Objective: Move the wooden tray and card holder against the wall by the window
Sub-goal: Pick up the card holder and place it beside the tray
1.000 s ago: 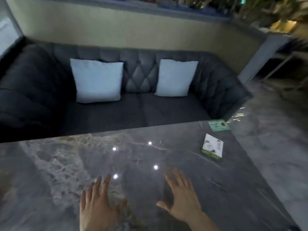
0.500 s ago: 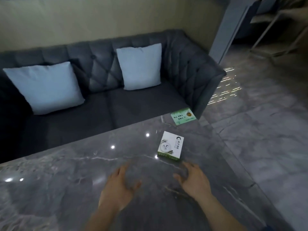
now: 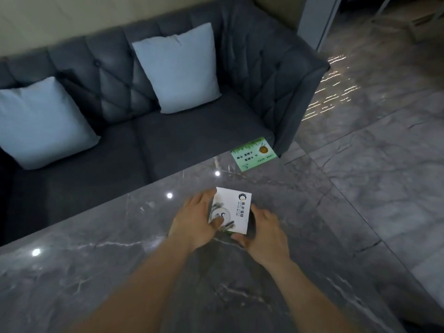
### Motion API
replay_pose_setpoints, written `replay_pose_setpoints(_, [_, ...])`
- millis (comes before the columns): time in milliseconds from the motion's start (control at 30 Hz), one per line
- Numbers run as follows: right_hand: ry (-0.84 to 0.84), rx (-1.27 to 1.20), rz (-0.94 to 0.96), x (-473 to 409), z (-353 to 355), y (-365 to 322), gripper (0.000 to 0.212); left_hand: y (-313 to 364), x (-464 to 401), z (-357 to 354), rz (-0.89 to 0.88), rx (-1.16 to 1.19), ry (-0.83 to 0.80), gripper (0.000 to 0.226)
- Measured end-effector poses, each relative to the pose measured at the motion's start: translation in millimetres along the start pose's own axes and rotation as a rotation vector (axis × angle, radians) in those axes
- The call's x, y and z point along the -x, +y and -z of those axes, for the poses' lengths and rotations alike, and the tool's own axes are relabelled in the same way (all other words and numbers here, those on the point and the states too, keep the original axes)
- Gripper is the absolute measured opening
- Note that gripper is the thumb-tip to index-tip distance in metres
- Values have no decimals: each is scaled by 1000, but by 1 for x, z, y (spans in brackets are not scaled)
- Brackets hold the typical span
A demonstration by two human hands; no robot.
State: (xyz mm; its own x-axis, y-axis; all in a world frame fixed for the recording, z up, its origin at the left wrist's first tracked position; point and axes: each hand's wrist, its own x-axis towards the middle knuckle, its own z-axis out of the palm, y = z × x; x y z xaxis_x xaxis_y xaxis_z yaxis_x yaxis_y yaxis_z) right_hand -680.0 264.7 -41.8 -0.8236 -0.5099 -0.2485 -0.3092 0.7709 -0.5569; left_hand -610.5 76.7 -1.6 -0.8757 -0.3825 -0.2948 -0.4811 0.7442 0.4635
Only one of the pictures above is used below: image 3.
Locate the person's right hand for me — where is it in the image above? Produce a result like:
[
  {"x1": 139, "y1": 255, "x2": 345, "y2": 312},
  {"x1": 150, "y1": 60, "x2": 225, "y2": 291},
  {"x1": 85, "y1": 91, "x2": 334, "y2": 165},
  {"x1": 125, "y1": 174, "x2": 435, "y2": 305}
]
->
[{"x1": 230, "y1": 203, "x2": 291, "y2": 270}]

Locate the person's left hand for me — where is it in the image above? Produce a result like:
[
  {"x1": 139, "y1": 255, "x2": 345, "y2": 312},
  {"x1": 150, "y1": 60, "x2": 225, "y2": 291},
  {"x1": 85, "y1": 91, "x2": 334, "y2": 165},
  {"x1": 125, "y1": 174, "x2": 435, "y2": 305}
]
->
[{"x1": 168, "y1": 189, "x2": 225, "y2": 253}]

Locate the person's left forearm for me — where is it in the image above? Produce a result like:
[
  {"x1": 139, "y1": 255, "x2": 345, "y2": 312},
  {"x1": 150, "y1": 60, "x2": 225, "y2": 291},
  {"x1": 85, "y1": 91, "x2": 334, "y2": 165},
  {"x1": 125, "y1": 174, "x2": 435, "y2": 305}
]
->
[{"x1": 69, "y1": 236, "x2": 196, "y2": 333}]

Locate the person's right forearm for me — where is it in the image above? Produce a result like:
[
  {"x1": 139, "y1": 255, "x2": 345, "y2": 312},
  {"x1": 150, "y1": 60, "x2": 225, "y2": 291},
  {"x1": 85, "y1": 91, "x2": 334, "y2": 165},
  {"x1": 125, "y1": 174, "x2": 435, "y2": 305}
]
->
[{"x1": 266, "y1": 259, "x2": 362, "y2": 333}]

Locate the green printed sticker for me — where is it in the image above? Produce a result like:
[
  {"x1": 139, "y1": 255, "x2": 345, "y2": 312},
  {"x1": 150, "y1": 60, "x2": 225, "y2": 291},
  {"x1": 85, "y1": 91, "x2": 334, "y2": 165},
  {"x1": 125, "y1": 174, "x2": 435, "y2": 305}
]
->
[{"x1": 230, "y1": 136, "x2": 278, "y2": 173}]

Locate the dark grey tufted sofa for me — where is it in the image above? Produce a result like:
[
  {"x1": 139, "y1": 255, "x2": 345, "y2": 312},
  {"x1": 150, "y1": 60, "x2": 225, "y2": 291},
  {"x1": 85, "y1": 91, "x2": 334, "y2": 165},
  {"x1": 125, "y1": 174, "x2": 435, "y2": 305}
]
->
[{"x1": 0, "y1": 0, "x2": 331, "y2": 247}]

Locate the grey marble table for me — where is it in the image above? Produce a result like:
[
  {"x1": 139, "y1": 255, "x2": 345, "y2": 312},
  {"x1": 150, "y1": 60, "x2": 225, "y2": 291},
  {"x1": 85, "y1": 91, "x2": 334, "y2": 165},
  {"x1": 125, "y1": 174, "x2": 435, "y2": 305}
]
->
[{"x1": 0, "y1": 142, "x2": 408, "y2": 333}]

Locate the light blue square pillow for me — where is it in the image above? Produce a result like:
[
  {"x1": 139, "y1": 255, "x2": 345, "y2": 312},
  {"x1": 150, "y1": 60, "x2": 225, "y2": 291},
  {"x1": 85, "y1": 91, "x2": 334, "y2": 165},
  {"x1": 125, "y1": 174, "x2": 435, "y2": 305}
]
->
[
  {"x1": 0, "y1": 76, "x2": 102, "y2": 171},
  {"x1": 131, "y1": 22, "x2": 222, "y2": 115}
]

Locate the grey door frame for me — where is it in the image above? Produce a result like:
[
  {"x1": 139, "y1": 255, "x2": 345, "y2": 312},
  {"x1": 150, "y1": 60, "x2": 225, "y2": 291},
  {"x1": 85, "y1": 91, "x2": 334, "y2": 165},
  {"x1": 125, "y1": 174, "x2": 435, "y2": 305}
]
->
[{"x1": 296, "y1": 0, "x2": 344, "y2": 52}]

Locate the white furniture frame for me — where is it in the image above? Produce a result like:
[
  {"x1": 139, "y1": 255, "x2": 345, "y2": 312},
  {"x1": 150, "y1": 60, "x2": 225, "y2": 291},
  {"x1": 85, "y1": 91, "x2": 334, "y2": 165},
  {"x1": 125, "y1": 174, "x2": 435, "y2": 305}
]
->
[{"x1": 367, "y1": 0, "x2": 444, "y2": 44}]

